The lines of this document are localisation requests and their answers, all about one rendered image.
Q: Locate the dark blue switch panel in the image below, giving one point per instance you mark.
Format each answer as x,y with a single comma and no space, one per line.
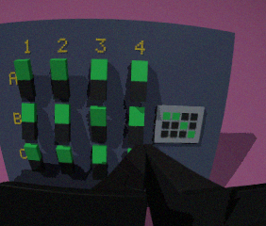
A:
76,95

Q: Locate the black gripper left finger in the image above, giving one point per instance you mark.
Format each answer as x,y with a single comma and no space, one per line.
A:
118,200

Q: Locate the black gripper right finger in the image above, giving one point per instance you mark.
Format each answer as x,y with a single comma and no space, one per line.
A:
179,197

